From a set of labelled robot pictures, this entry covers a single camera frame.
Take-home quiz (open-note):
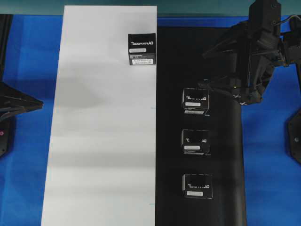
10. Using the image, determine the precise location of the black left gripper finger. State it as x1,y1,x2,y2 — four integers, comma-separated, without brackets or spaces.
0,82,43,113

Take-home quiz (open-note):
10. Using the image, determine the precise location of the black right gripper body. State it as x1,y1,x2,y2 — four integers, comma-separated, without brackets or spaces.
231,50,275,105

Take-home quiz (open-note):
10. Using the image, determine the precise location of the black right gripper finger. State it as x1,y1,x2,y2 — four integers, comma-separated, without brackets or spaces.
198,75,241,97
202,21,248,58

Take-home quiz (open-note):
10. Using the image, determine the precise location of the black dynamixel box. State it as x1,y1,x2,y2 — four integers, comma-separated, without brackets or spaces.
181,129,211,156
182,88,210,116
128,33,157,65
182,174,213,199

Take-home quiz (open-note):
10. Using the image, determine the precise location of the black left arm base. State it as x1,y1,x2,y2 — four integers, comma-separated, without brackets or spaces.
0,111,16,157

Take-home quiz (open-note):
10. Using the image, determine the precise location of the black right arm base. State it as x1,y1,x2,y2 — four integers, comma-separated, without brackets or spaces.
285,108,301,164

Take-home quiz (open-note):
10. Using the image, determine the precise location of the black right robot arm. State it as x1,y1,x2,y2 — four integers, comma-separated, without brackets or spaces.
198,0,301,105

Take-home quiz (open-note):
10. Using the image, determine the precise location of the black base sheet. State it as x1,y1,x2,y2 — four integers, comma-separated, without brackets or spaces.
155,27,247,226

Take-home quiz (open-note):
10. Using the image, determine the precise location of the white base sheet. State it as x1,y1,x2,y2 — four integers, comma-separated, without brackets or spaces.
41,6,157,226

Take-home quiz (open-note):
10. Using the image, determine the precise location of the blue table cloth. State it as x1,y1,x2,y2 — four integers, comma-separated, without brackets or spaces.
0,15,301,226

